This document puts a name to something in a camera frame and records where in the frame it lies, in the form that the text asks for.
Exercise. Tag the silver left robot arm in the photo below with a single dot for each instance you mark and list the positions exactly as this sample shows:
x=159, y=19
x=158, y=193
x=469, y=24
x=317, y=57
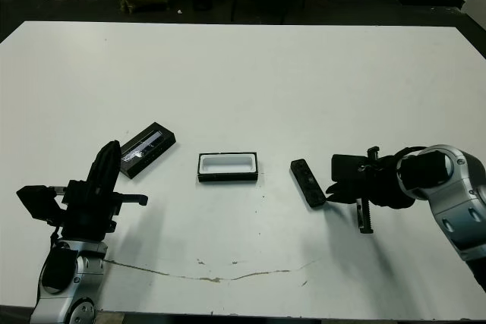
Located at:
x=87, y=271

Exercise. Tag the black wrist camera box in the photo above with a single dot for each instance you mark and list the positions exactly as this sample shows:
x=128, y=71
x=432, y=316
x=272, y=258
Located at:
x=38, y=202
x=345, y=168

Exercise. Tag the black box lid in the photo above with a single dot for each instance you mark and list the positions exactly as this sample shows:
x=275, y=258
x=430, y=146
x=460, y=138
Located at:
x=146, y=151

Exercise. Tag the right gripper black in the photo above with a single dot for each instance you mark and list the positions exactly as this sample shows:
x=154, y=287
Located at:
x=383, y=187

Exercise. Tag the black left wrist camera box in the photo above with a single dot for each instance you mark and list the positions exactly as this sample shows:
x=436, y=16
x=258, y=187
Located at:
x=38, y=202

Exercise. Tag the slim black camera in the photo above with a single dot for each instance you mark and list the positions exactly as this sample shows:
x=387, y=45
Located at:
x=307, y=183

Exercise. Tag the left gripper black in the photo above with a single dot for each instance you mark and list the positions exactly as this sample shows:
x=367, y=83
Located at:
x=89, y=214

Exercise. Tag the black box with white tray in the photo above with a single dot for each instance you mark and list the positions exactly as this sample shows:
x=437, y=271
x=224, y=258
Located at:
x=228, y=178

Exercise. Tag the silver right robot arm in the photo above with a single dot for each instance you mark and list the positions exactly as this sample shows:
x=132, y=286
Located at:
x=455, y=206

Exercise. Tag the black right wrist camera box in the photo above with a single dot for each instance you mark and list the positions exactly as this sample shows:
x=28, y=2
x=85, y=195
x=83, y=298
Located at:
x=345, y=168

